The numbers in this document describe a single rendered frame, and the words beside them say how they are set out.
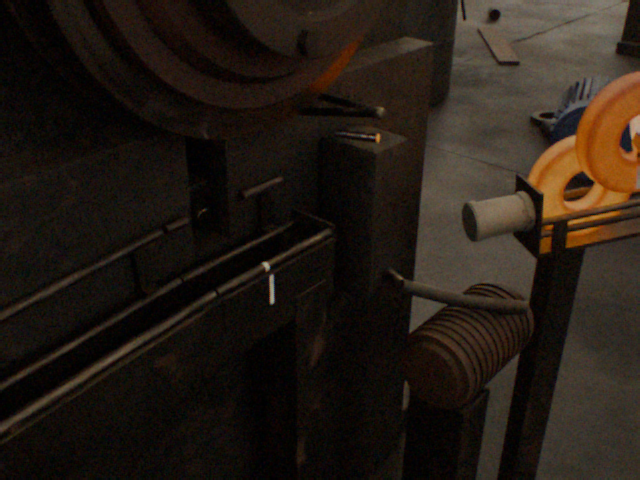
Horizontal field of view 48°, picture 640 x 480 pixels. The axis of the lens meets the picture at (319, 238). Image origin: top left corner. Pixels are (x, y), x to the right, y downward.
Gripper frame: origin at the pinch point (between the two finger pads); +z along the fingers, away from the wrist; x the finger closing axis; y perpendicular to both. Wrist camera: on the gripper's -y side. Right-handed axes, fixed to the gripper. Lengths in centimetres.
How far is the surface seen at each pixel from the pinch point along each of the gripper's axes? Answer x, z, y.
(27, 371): 75, -18, -10
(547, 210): 5.4, 3.7, -18.3
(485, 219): 15.9, 2.6, -17.6
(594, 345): -45, 29, -97
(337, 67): 39.2, 5.3, 7.4
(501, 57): -144, 276, -166
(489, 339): 16.0, -7.8, -32.1
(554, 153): 5.2, 7.0, -10.3
